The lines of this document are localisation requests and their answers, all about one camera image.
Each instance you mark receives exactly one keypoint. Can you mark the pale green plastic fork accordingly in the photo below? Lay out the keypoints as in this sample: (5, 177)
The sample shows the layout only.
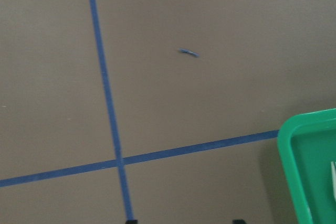
(333, 175)

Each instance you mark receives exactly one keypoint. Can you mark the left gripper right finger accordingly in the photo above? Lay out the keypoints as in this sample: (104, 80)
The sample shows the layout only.
(238, 221)

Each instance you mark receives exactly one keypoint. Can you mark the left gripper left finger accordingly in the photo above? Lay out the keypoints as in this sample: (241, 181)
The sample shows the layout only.
(131, 222)

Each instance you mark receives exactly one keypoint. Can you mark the green plastic tray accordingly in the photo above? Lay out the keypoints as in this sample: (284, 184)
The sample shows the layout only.
(306, 145)

